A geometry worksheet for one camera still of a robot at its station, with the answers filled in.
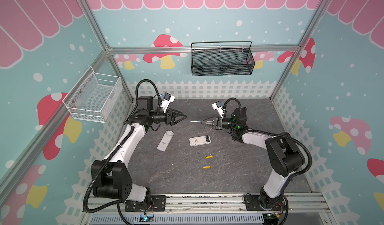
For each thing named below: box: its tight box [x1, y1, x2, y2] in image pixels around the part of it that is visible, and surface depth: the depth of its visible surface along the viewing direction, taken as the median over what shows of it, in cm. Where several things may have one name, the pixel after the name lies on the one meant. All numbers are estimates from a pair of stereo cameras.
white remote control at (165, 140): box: [156, 130, 174, 152], surface depth 98 cm
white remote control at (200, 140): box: [189, 135, 212, 147], surface depth 98 cm
